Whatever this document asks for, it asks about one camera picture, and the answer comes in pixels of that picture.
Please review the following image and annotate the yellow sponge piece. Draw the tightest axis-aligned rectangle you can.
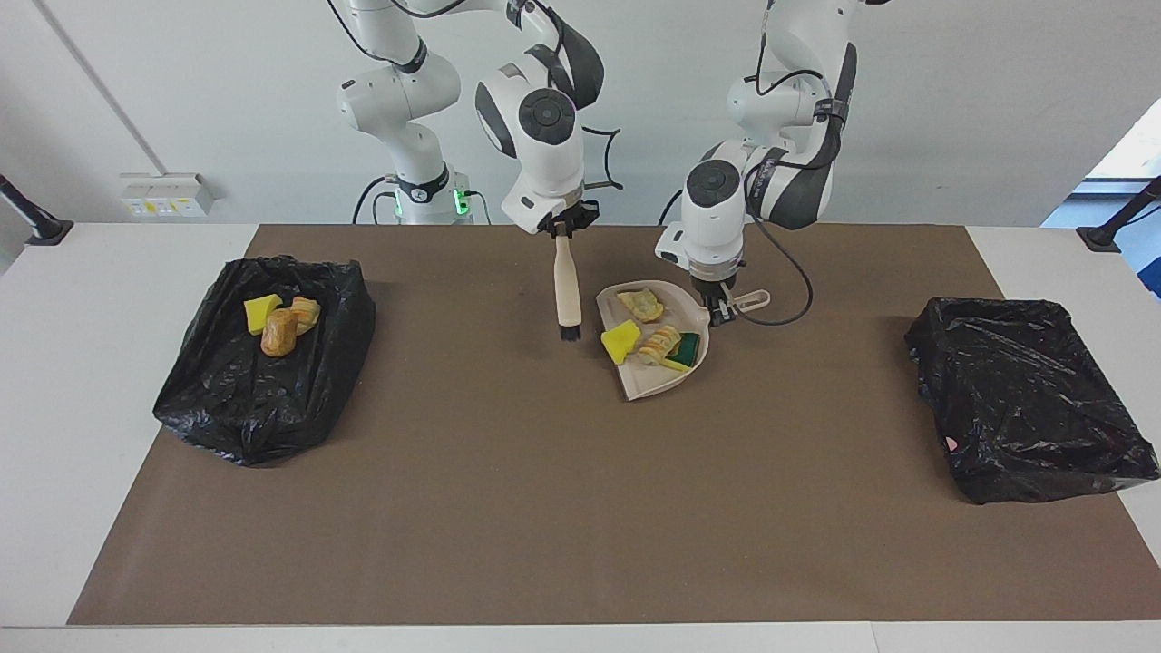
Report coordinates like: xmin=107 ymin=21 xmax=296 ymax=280
xmin=244 ymin=293 xmax=284 ymax=335
xmin=660 ymin=332 xmax=702 ymax=373
xmin=600 ymin=319 xmax=642 ymax=365

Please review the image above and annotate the striped round foam piece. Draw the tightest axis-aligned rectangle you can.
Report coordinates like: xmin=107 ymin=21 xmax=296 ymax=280
xmin=637 ymin=325 xmax=683 ymax=365

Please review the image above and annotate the beige hand brush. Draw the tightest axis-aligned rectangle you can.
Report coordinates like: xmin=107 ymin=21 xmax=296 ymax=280
xmin=554 ymin=234 xmax=583 ymax=343

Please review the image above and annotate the beige plastic dustpan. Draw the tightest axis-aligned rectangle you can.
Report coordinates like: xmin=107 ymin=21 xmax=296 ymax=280
xmin=596 ymin=279 xmax=771 ymax=402

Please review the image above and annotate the brown potato shaped piece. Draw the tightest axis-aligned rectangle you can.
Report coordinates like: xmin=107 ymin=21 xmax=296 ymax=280
xmin=260 ymin=308 xmax=298 ymax=357

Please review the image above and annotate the black bag bin pink spot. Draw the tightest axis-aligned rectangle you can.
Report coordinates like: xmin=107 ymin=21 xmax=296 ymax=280
xmin=904 ymin=297 xmax=1161 ymax=505

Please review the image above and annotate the black bag lined bin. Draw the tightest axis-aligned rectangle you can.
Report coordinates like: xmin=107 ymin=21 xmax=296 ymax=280
xmin=152 ymin=255 xmax=377 ymax=467

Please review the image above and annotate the brown table mat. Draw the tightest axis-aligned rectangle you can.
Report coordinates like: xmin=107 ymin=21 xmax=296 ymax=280
xmin=66 ymin=224 xmax=1161 ymax=626

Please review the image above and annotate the black clamp stand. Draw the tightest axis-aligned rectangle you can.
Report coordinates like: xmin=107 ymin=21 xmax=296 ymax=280
xmin=0 ymin=174 xmax=74 ymax=247
xmin=1077 ymin=176 xmax=1161 ymax=253

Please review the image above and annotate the right arm black gripper cable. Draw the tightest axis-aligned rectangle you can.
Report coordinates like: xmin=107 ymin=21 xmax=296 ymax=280
xmin=327 ymin=0 xmax=627 ymax=193

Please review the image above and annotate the arm black gripper cable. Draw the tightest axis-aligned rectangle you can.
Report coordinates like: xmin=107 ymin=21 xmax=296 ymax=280
xmin=739 ymin=63 xmax=815 ymax=327
xmin=327 ymin=0 xmax=627 ymax=193

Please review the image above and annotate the left arm black gripper cable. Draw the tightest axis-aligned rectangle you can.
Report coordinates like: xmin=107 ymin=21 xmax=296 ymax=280
xmin=739 ymin=63 xmax=815 ymax=327

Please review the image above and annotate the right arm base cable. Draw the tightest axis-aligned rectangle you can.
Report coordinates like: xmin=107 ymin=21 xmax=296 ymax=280
xmin=352 ymin=177 xmax=400 ymax=225

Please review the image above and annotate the white wall socket box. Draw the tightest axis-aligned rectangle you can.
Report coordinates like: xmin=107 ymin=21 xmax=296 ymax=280
xmin=119 ymin=172 xmax=218 ymax=218

